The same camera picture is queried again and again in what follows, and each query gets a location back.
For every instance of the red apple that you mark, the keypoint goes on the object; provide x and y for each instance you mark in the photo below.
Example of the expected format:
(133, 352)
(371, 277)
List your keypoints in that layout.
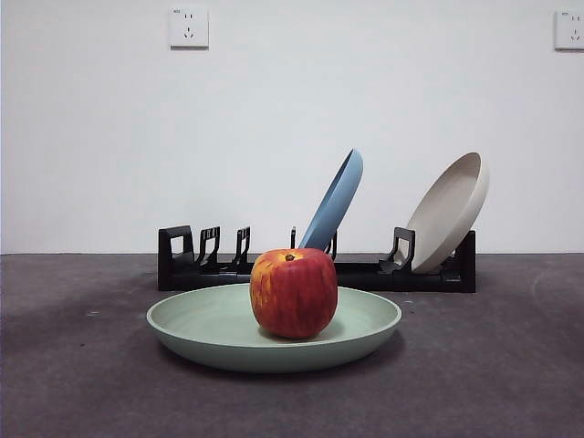
(292, 296)

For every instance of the green plate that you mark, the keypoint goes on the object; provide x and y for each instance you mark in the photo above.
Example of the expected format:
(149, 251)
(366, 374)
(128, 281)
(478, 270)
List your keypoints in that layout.
(205, 328)

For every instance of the blue plate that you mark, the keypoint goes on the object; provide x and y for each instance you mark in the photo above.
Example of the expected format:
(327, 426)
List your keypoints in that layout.
(337, 201)

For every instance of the black plate rack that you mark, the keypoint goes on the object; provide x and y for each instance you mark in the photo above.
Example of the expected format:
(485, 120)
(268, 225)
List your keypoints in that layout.
(410, 280)

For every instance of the beige plate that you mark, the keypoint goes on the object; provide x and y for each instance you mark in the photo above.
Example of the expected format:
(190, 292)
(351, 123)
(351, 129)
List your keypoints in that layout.
(447, 210)

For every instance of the white wall socket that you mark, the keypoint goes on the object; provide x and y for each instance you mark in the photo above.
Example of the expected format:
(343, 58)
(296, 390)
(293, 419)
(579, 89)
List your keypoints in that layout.
(570, 29)
(189, 27)

